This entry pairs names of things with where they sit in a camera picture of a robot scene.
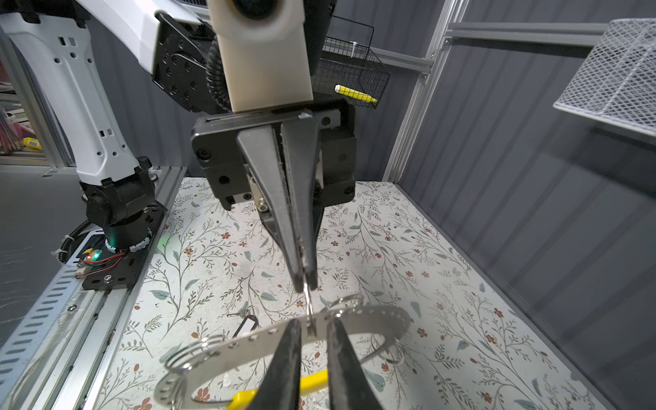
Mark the black wire wall basket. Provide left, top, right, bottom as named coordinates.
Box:
left=311, top=15, right=391, bottom=109

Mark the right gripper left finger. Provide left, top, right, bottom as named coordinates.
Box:
left=247, top=319, right=302, bottom=410

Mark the yellow marker in basket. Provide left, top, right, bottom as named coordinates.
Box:
left=334, top=85, right=379, bottom=104

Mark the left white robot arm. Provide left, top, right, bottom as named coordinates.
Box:
left=1, top=1, right=355, bottom=292

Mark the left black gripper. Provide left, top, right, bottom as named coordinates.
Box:
left=191, top=100, right=356, bottom=292

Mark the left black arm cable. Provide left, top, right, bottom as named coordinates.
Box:
left=206, top=38, right=232, bottom=112

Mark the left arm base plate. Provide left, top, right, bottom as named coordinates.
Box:
left=76, top=201, right=167, bottom=291

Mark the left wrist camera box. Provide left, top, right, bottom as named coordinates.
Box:
left=208, top=1, right=314, bottom=112

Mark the slotted cable duct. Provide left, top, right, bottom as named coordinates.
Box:
left=1, top=264, right=78, bottom=401

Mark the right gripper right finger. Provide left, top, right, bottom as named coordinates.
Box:
left=326, top=318, right=382, bottom=410

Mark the white mesh wall basket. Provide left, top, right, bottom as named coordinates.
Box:
left=553, top=19, right=655, bottom=137

